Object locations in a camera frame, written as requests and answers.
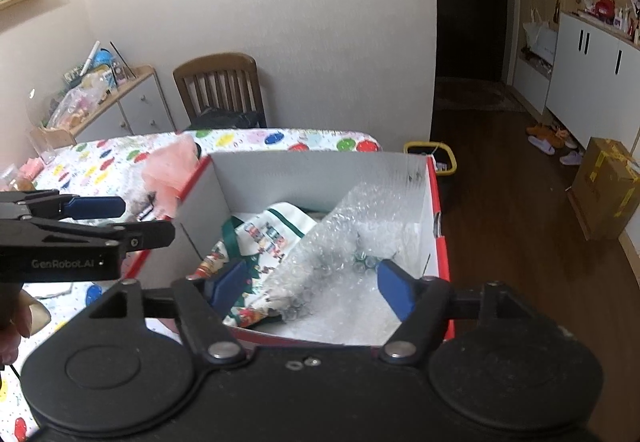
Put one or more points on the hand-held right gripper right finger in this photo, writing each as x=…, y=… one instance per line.
x=394, y=289

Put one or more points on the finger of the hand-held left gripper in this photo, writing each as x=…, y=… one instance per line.
x=145, y=234
x=97, y=207

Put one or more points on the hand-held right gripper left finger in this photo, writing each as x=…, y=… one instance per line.
x=231, y=281

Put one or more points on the pink mesh cloth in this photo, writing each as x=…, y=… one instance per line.
x=167, y=171

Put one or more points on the white cardboard box red rim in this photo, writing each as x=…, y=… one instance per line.
x=310, y=177

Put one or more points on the person's left hand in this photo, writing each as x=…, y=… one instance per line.
x=15, y=322

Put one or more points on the balloon print tablecloth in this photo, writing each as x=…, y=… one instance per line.
x=100, y=166

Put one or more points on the printed white green bag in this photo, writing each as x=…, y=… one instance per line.
x=265, y=242

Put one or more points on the beige packet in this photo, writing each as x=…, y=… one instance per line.
x=39, y=317

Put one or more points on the clear bubble wrap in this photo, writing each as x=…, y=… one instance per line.
x=345, y=242

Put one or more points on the clear glass vase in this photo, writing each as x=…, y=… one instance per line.
x=42, y=144

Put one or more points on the clear plastic bag of snacks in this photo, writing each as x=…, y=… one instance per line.
x=75, y=106

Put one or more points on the white cabinet wooden top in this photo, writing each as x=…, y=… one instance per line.
x=137, y=106

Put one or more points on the yellow rimmed bin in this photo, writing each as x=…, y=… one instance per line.
x=442, y=156

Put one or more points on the black bag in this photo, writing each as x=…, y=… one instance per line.
x=225, y=117

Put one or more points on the clear acrylic stand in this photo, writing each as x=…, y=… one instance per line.
x=122, y=64

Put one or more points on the blue round container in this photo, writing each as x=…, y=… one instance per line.
x=103, y=57

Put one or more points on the brown wooden chair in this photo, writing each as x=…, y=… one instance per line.
x=220, y=81

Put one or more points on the purple slipper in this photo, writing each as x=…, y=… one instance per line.
x=541, y=145
x=571, y=157

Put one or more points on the dark door mat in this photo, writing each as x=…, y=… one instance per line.
x=475, y=94

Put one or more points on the orange slippers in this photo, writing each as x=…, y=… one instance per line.
x=545, y=134

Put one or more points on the brown cardboard box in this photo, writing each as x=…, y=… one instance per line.
x=607, y=192

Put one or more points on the white shoe bench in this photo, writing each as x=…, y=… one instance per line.
x=532, y=86

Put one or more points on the white paper bag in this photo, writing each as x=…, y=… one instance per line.
x=540, y=39

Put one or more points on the white floor cabinet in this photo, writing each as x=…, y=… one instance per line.
x=600, y=81

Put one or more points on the dark door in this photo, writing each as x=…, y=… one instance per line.
x=470, y=1

